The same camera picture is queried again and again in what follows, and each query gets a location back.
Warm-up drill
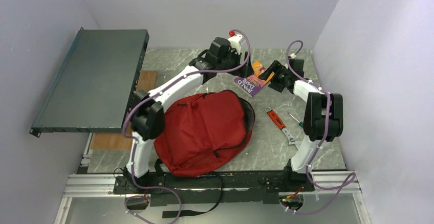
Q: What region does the orange handled adjustable wrench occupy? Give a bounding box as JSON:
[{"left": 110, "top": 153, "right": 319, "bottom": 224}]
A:
[{"left": 265, "top": 107, "right": 301, "bottom": 149}]

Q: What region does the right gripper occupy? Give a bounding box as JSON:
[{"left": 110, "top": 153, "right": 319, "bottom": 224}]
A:
[{"left": 258, "top": 60, "right": 291, "bottom": 93}]

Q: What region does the wooden board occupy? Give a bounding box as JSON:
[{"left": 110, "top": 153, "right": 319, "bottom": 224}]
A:
[{"left": 90, "top": 71, "right": 157, "bottom": 150}]

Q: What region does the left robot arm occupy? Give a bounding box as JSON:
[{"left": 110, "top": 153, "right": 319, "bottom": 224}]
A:
[{"left": 121, "top": 30, "right": 253, "bottom": 193}]

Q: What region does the green handled screwdriver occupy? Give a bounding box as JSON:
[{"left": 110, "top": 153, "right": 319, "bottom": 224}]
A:
[{"left": 288, "top": 113, "right": 303, "bottom": 127}]

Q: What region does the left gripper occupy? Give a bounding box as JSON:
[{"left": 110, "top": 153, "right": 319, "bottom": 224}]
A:
[{"left": 218, "top": 48, "right": 255, "bottom": 79}]

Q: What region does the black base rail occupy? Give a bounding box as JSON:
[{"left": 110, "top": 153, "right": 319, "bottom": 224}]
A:
[{"left": 113, "top": 168, "right": 314, "bottom": 207}]

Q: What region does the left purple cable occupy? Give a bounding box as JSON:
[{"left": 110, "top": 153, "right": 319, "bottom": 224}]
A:
[{"left": 121, "top": 29, "right": 252, "bottom": 224}]

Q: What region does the dark grey rack server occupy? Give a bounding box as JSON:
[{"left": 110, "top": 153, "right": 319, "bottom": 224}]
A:
[{"left": 29, "top": 29, "right": 149, "bottom": 137}]

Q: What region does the purple Roald Dahl book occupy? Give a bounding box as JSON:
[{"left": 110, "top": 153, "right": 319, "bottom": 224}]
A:
[{"left": 234, "top": 61, "right": 274, "bottom": 97}]

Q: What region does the red backpack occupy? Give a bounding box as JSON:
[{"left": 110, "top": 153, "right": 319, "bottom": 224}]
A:
[{"left": 154, "top": 90, "right": 255, "bottom": 177}]

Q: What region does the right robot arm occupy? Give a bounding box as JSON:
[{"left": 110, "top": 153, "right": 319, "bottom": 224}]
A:
[{"left": 259, "top": 58, "right": 343, "bottom": 191}]

